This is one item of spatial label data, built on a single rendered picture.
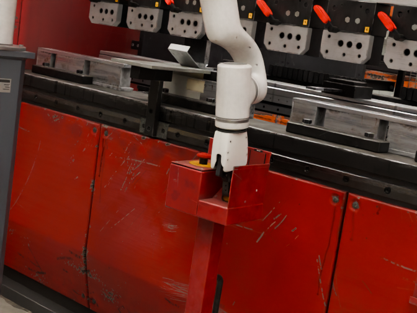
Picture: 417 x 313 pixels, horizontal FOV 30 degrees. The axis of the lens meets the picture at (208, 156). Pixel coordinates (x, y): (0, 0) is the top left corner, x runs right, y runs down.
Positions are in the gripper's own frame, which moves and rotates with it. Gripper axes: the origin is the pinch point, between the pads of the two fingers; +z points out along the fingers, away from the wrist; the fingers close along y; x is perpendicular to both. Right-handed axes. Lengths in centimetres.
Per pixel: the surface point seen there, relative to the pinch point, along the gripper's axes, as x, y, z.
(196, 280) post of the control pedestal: -6.2, 4.2, 25.4
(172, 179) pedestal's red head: -13.5, 6.0, -0.8
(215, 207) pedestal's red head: 0.9, 6.8, 3.4
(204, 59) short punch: -42, -44, -25
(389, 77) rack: -55, -215, -3
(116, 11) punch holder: -82, -45, -38
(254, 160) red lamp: 0.9, -9.7, -5.7
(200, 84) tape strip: -41, -40, -18
